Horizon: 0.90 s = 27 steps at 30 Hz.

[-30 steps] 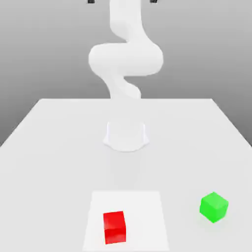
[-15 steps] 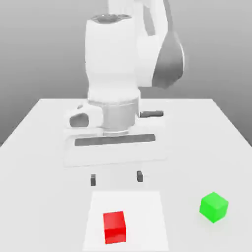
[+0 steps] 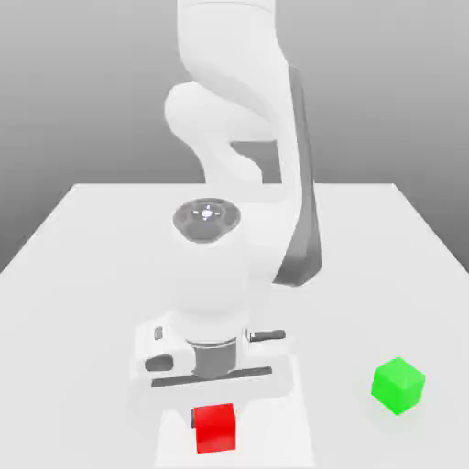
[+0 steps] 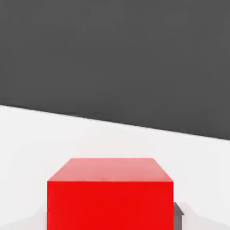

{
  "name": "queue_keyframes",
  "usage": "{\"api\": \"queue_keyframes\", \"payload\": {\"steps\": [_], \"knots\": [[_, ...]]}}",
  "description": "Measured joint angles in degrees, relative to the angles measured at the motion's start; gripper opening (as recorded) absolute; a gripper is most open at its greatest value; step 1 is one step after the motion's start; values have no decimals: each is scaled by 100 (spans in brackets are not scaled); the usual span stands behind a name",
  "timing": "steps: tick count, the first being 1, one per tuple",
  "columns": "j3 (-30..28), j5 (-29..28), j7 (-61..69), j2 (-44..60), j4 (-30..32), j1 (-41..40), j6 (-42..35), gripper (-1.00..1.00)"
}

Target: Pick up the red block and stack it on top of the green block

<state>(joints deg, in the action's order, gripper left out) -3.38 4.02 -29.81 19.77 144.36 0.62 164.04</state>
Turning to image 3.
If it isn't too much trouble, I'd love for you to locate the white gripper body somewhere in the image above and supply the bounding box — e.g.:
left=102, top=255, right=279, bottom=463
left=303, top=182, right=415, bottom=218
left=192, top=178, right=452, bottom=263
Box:
left=127, top=356, right=299, bottom=412

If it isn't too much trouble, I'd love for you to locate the small green cube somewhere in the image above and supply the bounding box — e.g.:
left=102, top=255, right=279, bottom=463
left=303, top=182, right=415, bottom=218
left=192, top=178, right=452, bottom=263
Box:
left=370, top=356, right=427, bottom=417

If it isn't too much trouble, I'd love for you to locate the small red cube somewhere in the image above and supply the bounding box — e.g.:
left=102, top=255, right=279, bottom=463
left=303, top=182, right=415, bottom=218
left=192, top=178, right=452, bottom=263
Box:
left=192, top=402, right=237, bottom=455

